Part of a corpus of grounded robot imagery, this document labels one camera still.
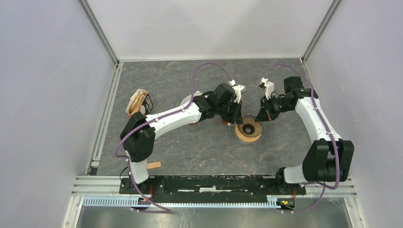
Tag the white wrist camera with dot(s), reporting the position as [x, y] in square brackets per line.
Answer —
[267, 86]
[238, 89]

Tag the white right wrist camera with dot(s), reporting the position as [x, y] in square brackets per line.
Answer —
[267, 86]

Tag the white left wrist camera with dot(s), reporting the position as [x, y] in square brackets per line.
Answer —
[238, 89]

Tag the orange black coffee filter box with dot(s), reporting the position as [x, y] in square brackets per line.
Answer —
[141, 102]

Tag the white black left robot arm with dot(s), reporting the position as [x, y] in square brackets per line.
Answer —
[140, 132]

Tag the grey ribbed coffee dripper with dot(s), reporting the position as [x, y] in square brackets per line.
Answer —
[250, 128]

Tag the white paper coffee filter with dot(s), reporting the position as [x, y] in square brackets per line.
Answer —
[187, 99]

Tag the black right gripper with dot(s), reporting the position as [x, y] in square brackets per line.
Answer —
[265, 113]

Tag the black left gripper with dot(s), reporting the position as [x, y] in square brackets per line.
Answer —
[236, 117]

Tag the small wooden rectangular block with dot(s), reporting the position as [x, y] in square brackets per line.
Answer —
[154, 165]

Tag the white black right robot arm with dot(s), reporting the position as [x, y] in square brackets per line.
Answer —
[329, 156]

